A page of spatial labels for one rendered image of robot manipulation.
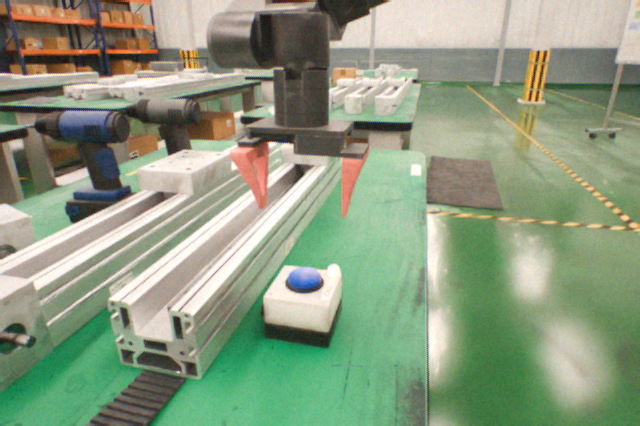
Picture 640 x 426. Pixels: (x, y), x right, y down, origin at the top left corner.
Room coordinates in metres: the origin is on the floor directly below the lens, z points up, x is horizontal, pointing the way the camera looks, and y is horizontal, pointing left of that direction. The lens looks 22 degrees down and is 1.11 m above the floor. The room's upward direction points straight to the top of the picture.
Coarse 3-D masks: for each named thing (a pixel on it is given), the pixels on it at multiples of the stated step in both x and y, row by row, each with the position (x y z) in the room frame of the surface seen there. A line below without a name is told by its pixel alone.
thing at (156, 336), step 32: (288, 192) 0.70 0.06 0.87; (320, 192) 0.87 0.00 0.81; (224, 224) 0.57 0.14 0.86; (256, 224) 0.56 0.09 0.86; (288, 224) 0.63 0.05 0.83; (192, 256) 0.47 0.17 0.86; (224, 256) 0.46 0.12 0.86; (256, 256) 0.50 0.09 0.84; (128, 288) 0.38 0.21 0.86; (160, 288) 0.41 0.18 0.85; (192, 288) 0.38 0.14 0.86; (224, 288) 0.40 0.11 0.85; (256, 288) 0.49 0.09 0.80; (128, 320) 0.37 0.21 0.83; (160, 320) 0.38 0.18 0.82; (192, 320) 0.34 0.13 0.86; (224, 320) 0.40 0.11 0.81; (128, 352) 0.37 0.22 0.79; (160, 352) 0.35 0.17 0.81; (192, 352) 0.35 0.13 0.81
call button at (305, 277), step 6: (294, 270) 0.44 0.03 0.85; (300, 270) 0.44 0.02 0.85; (306, 270) 0.44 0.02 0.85; (312, 270) 0.44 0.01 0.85; (288, 276) 0.43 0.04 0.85; (294, 276) 0.43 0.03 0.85; (300, 276) 0.43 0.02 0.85; (306, 276) 0.43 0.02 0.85; (312, 276) 0.43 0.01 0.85; (318, 276) 0.43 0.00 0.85; (288, 282) 0.43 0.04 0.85; (294, 282) 0.42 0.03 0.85; (300, 282) 0.42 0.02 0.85; (306, 282) 0.42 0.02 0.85; (312, 282) 0.42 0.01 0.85; (318, 282) 0.42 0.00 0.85; (300, 288) 0.42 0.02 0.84; (306, 288) 0.42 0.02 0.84
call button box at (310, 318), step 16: (288, 272) 0.46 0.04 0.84; (320, 272) 0.46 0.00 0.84; (272, 288) 0.42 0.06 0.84; (288, 288) 0.42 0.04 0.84; (320, 288) 0.42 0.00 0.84; (336, 288) 0.43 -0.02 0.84; (272, 304) 0.40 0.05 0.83; (288, 304) 0.40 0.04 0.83; (304, 304) 0.39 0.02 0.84; (320, 304) 0.39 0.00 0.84; (336, 304) 0.43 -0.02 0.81; (272, 320) 0.40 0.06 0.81; (288, 320) 0.40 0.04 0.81; (304, 320) 0.39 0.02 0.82; (320, 320) 0.39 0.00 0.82; (336, 320) 0.43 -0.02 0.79; (272, 336) 0.40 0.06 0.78; (288, 336) 0.40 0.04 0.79; (304, 336) 0.39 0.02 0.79; (320, 336) 0.39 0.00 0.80
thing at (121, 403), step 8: (120, 400) 0.30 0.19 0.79; (128, 400) 0.30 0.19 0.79; (136, 400) 0.30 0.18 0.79; (144, 400) 0.30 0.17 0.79; (112, 408) 0.29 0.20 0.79; (120, 408) 0.29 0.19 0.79; (128, 408) 0.29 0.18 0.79; (136, 408) 0.29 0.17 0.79; (144, 408) 0.30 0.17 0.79; (152, 408) 0.29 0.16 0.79; (160, 408) 0.30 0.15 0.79; (136, 416) 0.29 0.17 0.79; (144, 416) 0.29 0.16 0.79; (152, 416) 0.28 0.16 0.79
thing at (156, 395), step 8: (128, 384) 0.33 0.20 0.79; (136, 384) 0.33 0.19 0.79; (144, 384) 0.33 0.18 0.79; (128, 392) 0.31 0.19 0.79; (136, 392) 0.31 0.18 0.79; (144, 392) 0.32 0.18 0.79; (152, 392) 0.32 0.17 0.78; (160, 392) 0.32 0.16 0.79; (168, 392) 0.32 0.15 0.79; (152, 400) 0.31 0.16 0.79; (160, 400) 0.30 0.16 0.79; (168, 400) 0.31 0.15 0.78
